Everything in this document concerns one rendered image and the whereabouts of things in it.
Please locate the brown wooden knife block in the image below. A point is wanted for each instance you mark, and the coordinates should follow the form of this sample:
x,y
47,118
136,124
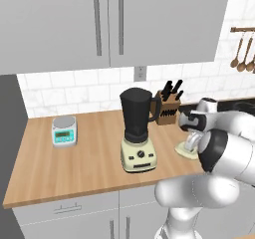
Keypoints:
x,y
167,113

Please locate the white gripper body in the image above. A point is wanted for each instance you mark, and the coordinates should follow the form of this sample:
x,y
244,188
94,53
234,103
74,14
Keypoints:
x,y
193,140

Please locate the grey wall socket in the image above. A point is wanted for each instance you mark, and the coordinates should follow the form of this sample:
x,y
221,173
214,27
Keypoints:
x,y
140,73

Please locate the brown wooden tool rail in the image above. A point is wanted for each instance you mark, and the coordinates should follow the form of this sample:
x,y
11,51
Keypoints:
x,y
242,29

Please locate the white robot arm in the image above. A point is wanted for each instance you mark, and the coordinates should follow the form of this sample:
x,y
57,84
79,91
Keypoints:
x,y
229,150

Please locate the grey base cupboard door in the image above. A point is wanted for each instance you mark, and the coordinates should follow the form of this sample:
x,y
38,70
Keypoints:
x,y
142,221
73,228

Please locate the teal and white kitchen scale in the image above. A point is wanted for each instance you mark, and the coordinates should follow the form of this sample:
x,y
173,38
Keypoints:
x,y
64,131

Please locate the brown wooden hanging spoon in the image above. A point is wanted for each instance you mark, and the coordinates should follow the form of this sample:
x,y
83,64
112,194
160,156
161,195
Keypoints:
x,y
250,65
241,65
235,62

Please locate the cream blender with black jug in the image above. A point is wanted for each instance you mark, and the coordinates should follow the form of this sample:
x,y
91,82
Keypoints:
x,y
138,140

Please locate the grey wall cupboard door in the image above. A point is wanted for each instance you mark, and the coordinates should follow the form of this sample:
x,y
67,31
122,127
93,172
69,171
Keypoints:
x,y
169,20
50,27

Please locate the grey drawer front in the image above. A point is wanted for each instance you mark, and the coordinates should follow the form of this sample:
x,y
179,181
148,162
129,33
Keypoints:
x,y
40,211
136,196

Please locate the black hob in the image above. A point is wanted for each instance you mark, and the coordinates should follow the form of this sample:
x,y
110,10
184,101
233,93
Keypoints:
x,y
237,104

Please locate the dark grey fridge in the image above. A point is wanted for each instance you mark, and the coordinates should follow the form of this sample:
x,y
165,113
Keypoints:
x,y
11,140

